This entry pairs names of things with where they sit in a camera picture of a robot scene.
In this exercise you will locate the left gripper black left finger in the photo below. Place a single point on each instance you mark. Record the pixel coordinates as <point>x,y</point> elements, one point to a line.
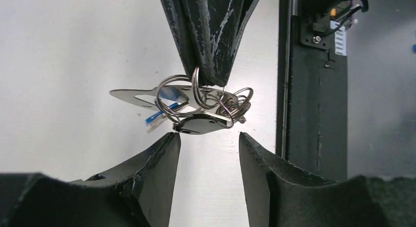
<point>135,193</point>

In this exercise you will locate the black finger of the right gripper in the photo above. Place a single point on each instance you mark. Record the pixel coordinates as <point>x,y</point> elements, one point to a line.
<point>216,29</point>
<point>178,15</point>

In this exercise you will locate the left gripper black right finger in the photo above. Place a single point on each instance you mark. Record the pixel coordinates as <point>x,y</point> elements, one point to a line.
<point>280,194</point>

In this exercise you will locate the key with blue tag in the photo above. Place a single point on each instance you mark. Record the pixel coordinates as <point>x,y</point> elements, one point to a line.
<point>171,93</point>

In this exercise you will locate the key with black head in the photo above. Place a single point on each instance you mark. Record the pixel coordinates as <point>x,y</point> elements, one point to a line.
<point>204,122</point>

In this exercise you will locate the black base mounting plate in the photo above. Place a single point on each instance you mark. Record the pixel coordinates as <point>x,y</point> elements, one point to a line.
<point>313,84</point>

